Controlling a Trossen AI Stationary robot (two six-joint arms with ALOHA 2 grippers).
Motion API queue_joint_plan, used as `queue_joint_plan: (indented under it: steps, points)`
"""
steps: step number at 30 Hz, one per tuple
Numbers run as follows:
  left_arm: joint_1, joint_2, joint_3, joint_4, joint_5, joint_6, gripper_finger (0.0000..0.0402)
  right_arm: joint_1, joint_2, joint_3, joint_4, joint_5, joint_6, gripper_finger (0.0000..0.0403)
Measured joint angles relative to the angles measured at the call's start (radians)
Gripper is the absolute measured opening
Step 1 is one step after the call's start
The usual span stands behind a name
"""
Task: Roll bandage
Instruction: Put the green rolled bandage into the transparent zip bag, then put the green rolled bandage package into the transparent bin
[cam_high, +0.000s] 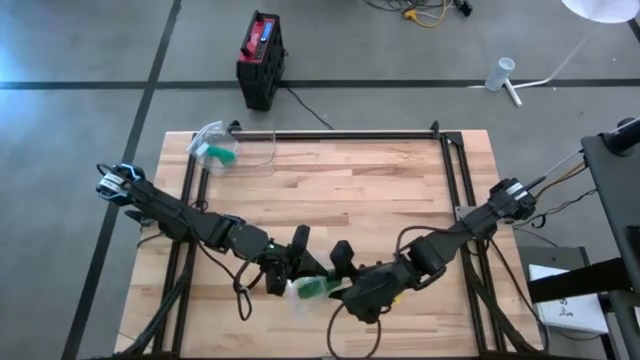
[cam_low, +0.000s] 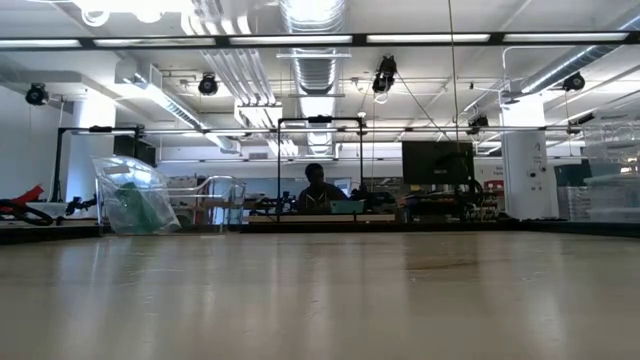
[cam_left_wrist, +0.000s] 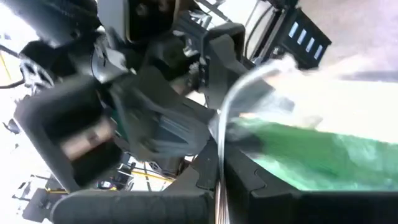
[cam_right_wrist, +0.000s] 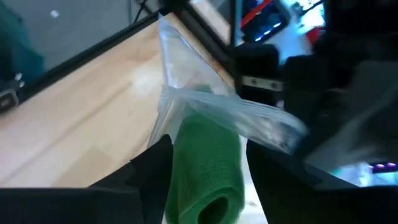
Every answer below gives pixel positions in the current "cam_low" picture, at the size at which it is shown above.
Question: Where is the clear plastic bin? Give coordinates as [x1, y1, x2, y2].
[95, 174, 247, 234]

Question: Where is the thin hanging cord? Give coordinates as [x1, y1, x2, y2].
[446, 0, 462, 151]

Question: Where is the wooden background workbench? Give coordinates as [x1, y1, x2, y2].
[247, 213, 397, 224]

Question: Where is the LED light bar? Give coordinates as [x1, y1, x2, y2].
[0, 30, 640, 49]

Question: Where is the clear plastic bag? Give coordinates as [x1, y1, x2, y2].
[91, 154, 182, 236]

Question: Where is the ribbed silver ventilation duct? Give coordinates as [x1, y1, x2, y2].
[278, 0, 349, 97]

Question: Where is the white ventilation duct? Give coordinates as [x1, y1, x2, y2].
[113, 58, 209, 132]

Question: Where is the black aluminium table frame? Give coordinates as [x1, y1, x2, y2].
[0, 218, 640, 246]

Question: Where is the black station frame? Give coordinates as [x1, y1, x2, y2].
[53, 124, 146, 221]
[276, 115, 365, 224]

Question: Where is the black monitor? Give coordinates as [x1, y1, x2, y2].
[401, 140, 475, 187]

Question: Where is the black ceiling cable reel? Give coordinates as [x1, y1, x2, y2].
[562, 71, 587, 93]
[197, 73, 220, 97]
[467, 113, 490, 136]
[371, 54, 399, 95]
[24, 82, 50, 107]

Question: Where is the person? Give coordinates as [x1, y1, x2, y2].
[297, 162, 350, 214]

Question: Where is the teal box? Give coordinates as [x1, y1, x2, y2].
[329, 199, 366, 215]

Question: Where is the stack of clear plastic bins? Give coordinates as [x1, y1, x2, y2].
[556, 117, 640, 224]

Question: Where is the white plastic tub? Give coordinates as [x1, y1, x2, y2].
[27, 201, 69, 219]

